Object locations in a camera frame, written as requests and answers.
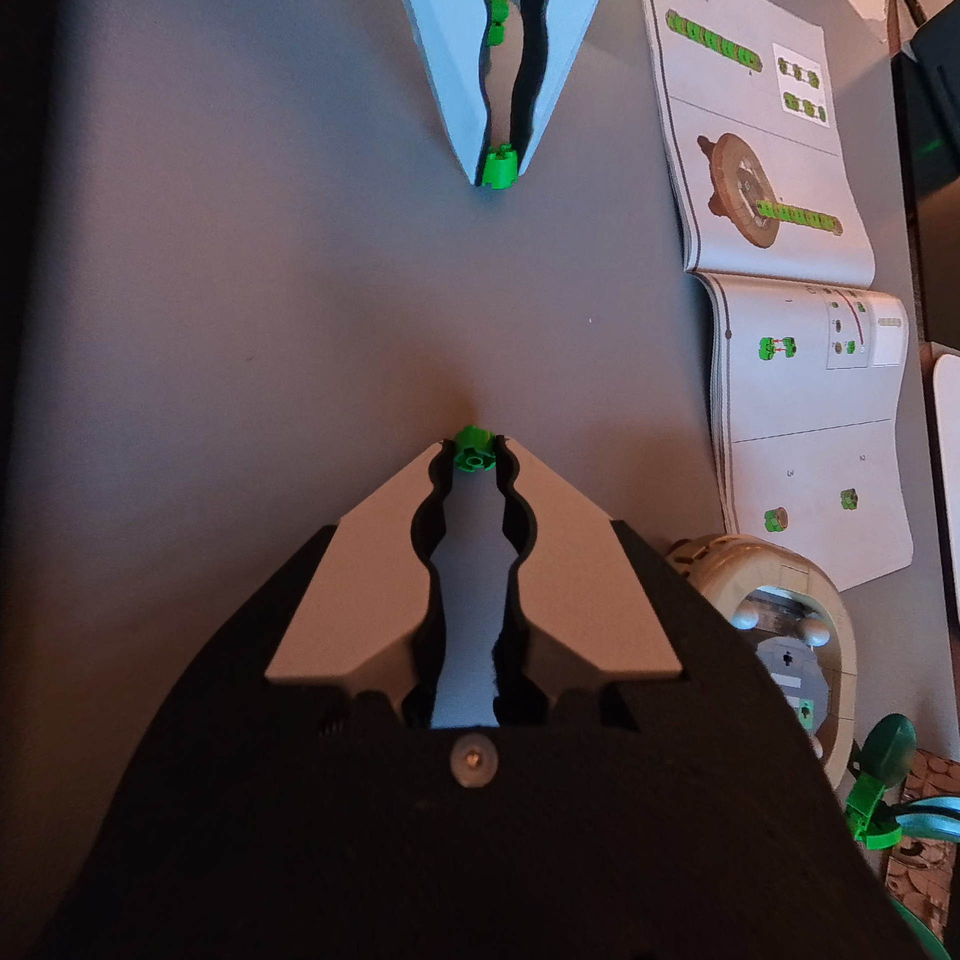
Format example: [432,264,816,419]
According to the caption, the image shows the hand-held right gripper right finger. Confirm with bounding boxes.
[489,436,684,727]

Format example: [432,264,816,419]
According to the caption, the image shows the green toy plant piece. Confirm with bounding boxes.
[843,712,920,852]

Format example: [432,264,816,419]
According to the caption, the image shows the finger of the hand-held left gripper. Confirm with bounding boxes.
[508,0,601,180]
[401,0,496,187]

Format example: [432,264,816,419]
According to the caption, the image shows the open instruction booklet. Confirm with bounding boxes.
[641,0,915,594]

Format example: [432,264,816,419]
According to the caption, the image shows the grey desk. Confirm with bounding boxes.
[11,0,960,856]

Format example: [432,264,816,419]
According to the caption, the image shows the tan round brick model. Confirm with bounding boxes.
[666,532,858,789]

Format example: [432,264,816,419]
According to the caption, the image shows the green cylinder toy brick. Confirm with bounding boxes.
[452,424,496,475]

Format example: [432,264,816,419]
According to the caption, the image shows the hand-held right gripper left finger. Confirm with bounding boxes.
[264,441,457,729]

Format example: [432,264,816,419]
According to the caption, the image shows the black electronic device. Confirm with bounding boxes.
[891,7,960,350]

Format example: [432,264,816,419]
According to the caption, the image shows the light blue toy piece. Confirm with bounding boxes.
[892,796,960,843]

